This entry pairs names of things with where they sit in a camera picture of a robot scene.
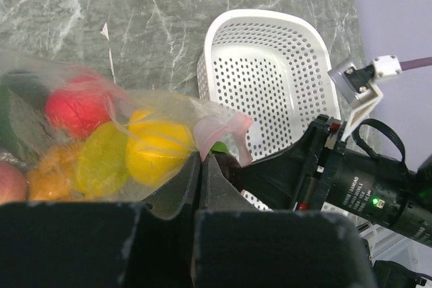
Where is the white perforated plastic basket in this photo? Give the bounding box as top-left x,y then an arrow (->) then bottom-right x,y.
197,9 -> 342,209

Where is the orange ginger root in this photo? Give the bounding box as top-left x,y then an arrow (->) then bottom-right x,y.
26,142 -> 82,201

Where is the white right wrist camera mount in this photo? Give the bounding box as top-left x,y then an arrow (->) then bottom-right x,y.
328,55 -> 402,141

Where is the pink peach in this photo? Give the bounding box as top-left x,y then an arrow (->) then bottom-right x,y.
0,161 -> 28,204

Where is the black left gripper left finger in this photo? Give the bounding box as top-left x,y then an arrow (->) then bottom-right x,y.
1,153 -> 201,287

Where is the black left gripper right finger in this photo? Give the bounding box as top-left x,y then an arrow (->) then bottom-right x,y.
194,156 -> 376,287

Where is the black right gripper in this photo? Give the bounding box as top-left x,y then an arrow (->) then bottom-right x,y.
243,115 -> 410,227

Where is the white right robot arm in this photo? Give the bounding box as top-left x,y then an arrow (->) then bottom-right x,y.
239,115 -> 431,246

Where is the yellow lemon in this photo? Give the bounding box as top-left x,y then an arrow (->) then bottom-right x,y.
126,110 -> 196,188

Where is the dark green avocado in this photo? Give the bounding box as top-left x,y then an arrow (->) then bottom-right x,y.
1,70 -> 55,165

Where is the dark purple mangosteen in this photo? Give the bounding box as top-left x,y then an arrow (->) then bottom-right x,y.
211,142 -> 246,192

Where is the clear zip top bag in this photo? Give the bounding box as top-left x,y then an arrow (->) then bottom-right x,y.
1,49 -> 252,203

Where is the yellow green starfruit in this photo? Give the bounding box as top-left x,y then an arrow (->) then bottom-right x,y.
74,121 -> 128,198

